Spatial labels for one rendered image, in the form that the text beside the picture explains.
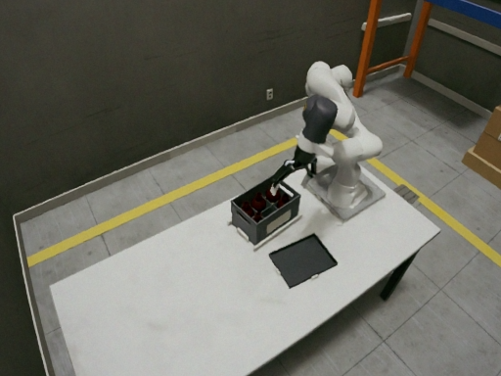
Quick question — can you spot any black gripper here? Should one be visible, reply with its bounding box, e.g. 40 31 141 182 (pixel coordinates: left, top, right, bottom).
270 145 318 196

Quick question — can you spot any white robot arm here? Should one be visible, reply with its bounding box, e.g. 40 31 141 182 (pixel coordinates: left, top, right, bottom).
296 62 383 210

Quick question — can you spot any brown glass bottle with cream label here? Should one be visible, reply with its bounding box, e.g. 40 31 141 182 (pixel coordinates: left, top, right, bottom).
265 183 281 205

